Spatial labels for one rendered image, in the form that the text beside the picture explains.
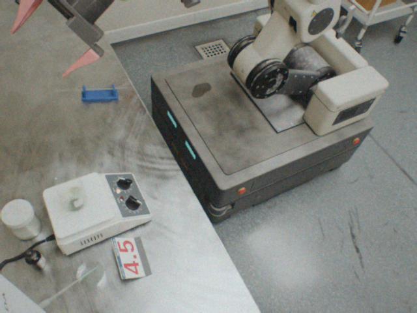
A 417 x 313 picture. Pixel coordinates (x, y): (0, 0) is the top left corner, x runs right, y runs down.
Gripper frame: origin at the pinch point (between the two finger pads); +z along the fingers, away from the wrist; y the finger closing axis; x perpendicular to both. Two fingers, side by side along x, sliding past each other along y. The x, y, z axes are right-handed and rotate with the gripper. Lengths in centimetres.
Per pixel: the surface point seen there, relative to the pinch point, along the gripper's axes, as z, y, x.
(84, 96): 11.5, -13.3, -38.1
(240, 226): 19, -104, -68
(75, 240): 24.5, -27.1, 2.1
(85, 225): 20.8, -26.3, 1.8
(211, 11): -49, -49, -196
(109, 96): 6.8, -18.2, -38.4
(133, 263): 20.7, -39.2, 3.7
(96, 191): 16.4, -25.0, -4.7
